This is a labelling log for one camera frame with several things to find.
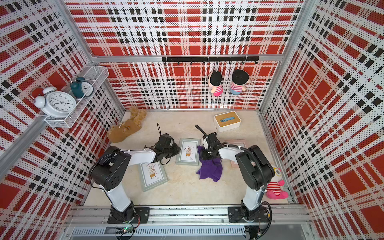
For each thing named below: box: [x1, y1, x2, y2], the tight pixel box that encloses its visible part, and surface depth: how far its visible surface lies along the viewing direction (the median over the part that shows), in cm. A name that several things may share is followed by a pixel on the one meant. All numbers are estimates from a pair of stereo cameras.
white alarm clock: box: [30, 86, 77, 120], surface depth 63 cm
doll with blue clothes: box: [229, 69, 250, 95], surface depth 100 cm
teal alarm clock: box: [70, 76, 94, 99], surface depth 74 cm
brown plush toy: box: [107, 106, 147, 143], surface depth 106 cm
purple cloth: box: [196, 145, 223, 183], surface depth 88 cm
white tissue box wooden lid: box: [214, 110, 241, 132], surface depth 110 cm
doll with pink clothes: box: [208, 70, 225, 97], surface depth 98 cm
